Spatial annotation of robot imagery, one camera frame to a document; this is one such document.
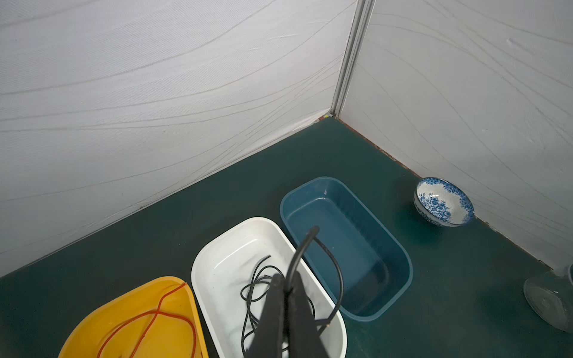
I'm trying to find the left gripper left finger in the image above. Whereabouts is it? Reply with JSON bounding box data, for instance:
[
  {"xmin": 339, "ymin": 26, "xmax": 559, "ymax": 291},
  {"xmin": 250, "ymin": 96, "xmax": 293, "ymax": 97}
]
[{"xmin": 246, "ymin": 274, "xmax": 285, "ymax": 358}]

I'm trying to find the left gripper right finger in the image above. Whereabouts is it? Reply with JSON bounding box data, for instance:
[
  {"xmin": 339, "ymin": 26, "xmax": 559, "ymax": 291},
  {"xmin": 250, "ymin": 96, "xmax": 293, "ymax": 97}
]
[{"xmin": 286, "ymin": 271, "xmax": 328, "ymax": 358}]

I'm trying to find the black cable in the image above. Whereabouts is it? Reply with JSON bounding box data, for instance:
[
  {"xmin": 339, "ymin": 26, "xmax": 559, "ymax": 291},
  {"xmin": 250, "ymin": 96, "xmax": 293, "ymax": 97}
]
[
  {"xmin": 239, "ymin": 254, "xmax": 316, "ymax": 357},
  {"xmin": 284, "ymin": 225, "xmax": 345, "ymax": 337}
]

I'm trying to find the red cable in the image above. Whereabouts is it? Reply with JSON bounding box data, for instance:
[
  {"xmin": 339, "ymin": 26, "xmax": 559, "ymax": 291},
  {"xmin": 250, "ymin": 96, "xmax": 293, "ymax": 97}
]
[{"xmin": 95, "ymin": 281, "xmax": 198, "ymax": 358}]

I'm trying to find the white plastic tray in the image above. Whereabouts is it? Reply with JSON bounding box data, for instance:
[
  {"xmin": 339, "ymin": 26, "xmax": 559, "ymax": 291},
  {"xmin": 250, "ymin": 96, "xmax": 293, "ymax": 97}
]
[{"xmin": 191, "ymin": 217, "xmax": 347, "ymax": 357}]

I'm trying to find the yellow plastic tray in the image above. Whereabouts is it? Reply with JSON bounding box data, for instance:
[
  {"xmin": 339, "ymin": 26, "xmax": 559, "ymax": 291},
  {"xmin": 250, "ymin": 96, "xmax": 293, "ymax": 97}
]
[{"xmin": 59, "ymin": 276, "xmax": 208, "ymax": 357}]

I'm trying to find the blue plastic tray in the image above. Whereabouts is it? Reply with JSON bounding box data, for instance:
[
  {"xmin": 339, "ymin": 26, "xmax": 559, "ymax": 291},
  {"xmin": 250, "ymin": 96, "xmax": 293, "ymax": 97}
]
[{"xmin": 280, "ymin": 177, "xmax": 413, "ymax": 322}]

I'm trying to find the blue white ceramic bowl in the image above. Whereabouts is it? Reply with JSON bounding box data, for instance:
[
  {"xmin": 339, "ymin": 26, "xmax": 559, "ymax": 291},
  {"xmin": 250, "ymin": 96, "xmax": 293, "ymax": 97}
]
[{"xmin": 413, "ymin": 177, "xmax": 475, "ymax": 228}]

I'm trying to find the green lid glass jar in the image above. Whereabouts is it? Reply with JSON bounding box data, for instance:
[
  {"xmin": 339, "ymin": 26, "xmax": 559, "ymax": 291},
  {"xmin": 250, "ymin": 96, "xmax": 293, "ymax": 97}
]
[{"xmin": 523, "ymin": 264, "xmax": 572, "ymax": 334}]

